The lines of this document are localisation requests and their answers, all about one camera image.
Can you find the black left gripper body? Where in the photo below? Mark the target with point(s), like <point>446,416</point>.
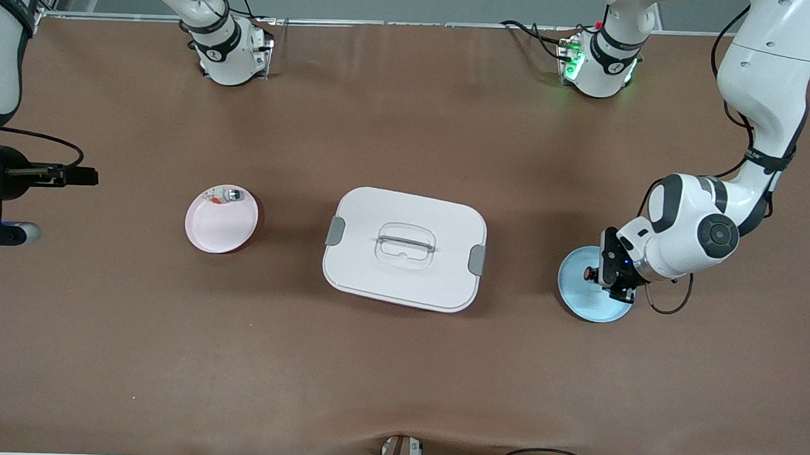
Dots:
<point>620,276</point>

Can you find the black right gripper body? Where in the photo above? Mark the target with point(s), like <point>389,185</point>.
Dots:
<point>12,171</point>

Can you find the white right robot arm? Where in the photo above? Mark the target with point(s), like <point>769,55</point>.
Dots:
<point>2,52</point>

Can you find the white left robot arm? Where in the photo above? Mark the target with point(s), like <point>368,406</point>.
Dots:
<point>767,65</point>

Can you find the white lidded storage box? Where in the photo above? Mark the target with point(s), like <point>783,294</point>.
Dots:
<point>402,282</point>

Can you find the light blue round plate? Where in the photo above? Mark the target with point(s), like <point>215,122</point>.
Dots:
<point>589,305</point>

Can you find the pink round plate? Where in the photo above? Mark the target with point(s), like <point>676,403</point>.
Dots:
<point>217,229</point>

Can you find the brown table cover mat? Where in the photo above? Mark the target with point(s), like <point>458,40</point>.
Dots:
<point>398,378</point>

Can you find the small white green switch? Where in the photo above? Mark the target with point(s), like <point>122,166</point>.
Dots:
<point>232,195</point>

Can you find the silver table edge rail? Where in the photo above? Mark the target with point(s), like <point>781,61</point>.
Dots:
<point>386,24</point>

